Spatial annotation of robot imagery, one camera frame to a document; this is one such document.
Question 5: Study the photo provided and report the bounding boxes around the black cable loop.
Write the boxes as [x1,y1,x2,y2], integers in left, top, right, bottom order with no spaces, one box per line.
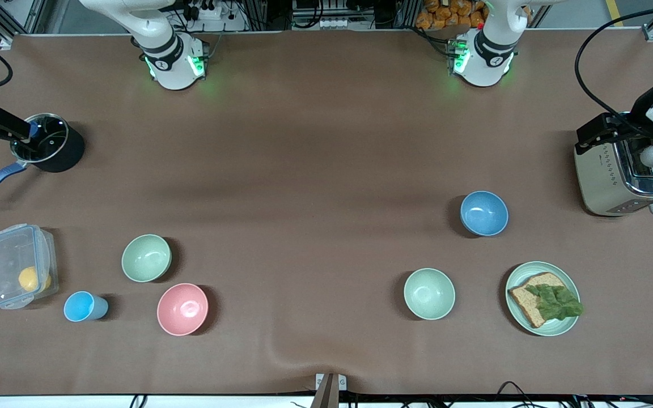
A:
[494,381,541,398]

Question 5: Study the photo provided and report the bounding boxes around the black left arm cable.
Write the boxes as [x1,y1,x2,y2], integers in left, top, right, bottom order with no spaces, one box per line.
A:
[575,5,653,137]

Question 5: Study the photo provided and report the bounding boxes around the yellow fruit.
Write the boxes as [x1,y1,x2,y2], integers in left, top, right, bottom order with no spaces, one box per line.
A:
[19,266,53,293]

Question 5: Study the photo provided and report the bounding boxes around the light green bowl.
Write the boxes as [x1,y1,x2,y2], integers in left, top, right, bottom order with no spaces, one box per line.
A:
[404,268,456,320]
[121,234,172,283]

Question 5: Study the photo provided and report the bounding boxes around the pink bowl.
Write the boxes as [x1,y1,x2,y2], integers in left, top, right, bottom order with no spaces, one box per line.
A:
[157,283,209,337]

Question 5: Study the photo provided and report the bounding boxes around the brown table cover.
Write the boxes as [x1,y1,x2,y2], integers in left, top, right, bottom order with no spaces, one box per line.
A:
[0,28,653,396]

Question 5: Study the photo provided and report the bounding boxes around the light green plate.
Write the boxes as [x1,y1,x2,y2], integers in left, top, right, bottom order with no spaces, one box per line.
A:
[505,261,581,337]

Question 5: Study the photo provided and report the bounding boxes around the blue bowl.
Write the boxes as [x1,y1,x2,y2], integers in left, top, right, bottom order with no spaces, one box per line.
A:
[460,191,509,237]

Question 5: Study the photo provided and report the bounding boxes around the silver toaster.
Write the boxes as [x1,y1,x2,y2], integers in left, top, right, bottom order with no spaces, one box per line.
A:
[574,113,653,217]

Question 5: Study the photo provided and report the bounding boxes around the orange snack bags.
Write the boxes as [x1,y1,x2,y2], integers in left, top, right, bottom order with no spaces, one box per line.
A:
[415,0,486,31]

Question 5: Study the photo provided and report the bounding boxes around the white power strip with plugs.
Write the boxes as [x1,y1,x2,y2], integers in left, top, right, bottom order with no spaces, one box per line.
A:
[182,0,238,21]

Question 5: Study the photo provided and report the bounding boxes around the brown bread slice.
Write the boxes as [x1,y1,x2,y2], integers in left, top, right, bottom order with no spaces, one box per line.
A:
[508,273,574,329]

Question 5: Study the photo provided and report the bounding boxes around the glass lid with blue knob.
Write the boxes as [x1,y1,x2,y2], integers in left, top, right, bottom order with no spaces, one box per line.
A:
[11,113,70,164]

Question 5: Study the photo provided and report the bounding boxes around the black pot with blue handle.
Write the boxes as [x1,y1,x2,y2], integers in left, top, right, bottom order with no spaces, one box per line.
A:
[0,113,86,206]

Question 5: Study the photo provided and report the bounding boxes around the clear plastic food container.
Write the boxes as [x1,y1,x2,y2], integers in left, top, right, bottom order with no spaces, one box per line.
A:
[0,224,59,310]

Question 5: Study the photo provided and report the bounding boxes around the green lettuce leaf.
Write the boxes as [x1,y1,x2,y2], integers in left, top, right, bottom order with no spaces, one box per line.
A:
[525,284,584,321]

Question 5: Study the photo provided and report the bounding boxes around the blue plastic cup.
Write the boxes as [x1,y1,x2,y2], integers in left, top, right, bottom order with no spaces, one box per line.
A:
[64,291,109,322]

